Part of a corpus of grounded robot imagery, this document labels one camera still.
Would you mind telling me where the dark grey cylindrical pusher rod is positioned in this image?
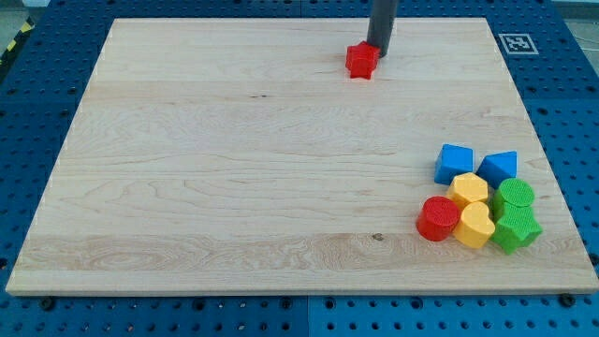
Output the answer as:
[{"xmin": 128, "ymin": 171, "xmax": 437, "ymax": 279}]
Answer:
[{"xmin": 366, "ymin": 0, "xmax": 399, "ymax": 58}]

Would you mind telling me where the red star block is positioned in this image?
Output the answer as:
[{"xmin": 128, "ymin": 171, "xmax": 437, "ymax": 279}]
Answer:
[{"xmin": 345, "ymin": 41, "xmax": 380, "ymax": 80}]

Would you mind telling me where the green star block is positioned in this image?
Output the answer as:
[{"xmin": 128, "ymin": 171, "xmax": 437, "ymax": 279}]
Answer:
[{"xmin": 490, "ymin": 203, "xmax": 543, "ymax": 255}]

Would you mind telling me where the white fiducial marker tag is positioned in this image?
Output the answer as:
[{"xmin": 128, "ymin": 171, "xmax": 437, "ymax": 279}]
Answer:
[{"xmin": 499, "ymin": 33, "xmax": 538, "ymax": 55}]

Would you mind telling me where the blue cube block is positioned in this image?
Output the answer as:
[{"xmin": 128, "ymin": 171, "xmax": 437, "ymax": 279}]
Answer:
[{"xmin": 433, "ymin": 143, "xmax": 474, "ymax": 185}]

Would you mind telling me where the blue triangle block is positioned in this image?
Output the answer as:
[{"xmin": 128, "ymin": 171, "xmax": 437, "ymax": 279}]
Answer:
[{"xmin": 475, "ymin": 151, "xmax": 518, "ymax": 189}]

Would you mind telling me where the yellow hexagon block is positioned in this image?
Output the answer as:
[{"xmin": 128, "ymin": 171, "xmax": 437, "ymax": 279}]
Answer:
[{"xmin": 446, "ymin": 172, "xmax": 489, "ymax": 211}]

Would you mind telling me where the red cylinder block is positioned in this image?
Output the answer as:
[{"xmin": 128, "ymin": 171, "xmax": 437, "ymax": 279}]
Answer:
[{"xmin": 416, "ymin": 196, "xmax": 460, "ymax": 242}]

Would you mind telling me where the green cylinder block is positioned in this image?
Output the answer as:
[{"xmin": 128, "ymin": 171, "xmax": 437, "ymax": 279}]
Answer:
[{"xmin": 491, "ymin": 178, "xmax": 535, "ymax": 218}]

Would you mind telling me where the light wooden board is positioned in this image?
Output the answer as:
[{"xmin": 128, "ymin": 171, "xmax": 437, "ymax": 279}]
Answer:
[{"xmin": 7, "ymin": 18, "xmax": 598, "ymax": 297}]

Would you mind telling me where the yellow heart block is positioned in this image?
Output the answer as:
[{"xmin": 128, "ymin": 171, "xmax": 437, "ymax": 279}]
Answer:
[{"xmin": 453, "ymin": 201, "xmax": 495, "ymax": 249}]

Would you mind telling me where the yellow black hazard tape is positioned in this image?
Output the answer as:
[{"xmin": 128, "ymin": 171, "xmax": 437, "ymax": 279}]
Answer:
[{"xmin": 1, "ymin": 16, "xmax": 36, "ymax": 66}]

